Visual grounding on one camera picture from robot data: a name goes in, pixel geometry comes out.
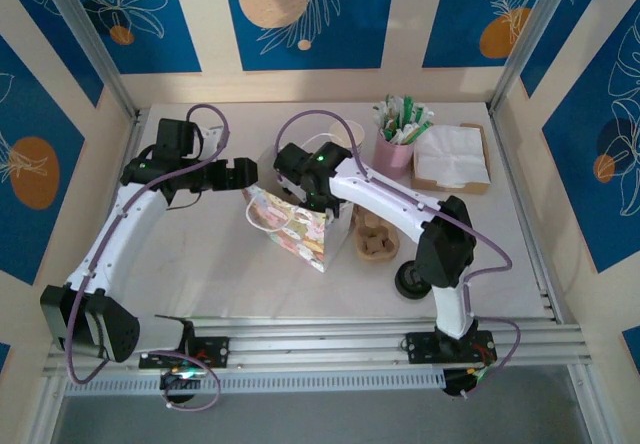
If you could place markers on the wooden stirrer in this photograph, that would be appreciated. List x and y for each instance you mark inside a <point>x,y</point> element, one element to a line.
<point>407,134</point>

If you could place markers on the black lidded coffee cup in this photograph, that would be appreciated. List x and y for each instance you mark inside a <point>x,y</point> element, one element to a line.
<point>412,281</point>

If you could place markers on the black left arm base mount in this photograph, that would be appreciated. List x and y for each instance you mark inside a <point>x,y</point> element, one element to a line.
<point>210,351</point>

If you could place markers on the pink holder cup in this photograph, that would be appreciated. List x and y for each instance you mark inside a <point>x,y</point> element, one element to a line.
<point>395,156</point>

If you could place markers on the beige paper cup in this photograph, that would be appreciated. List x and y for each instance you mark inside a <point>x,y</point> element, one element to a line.
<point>347,131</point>

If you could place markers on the brown cardboard napkin tray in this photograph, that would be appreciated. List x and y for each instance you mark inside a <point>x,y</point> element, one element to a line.
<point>450,188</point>

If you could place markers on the black base electronics unit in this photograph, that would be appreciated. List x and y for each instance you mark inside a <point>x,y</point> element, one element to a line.
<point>455,384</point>
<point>177,389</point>

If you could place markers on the white napkin stack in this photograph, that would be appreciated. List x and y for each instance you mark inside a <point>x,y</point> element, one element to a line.
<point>450,156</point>

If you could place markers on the brown pulp cup carrier stack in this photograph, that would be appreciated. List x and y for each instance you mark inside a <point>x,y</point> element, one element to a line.
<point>375,244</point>

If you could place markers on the white patterned paper gift bag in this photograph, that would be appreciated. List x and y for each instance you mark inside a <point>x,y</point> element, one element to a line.
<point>300,244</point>

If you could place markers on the green white sugar sachet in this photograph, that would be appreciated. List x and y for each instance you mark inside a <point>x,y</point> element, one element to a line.
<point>424,116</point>
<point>392,109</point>
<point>380,114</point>
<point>408,108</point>

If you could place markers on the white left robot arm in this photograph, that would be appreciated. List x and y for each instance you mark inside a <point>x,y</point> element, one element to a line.
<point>120,234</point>

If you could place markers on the aluminium frame post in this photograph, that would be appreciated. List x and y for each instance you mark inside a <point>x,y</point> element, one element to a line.
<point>525,34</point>
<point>85,34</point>

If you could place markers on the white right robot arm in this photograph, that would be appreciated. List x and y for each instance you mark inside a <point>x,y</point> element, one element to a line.
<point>385,194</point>

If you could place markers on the aluminium table edge rail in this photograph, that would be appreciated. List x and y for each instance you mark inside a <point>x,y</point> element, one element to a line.
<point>325,344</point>

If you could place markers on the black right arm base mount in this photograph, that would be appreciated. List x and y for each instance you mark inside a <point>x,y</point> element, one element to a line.
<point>420,346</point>

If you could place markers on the aluminium side rail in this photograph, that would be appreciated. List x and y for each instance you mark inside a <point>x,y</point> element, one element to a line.
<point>138,121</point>
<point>525,224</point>

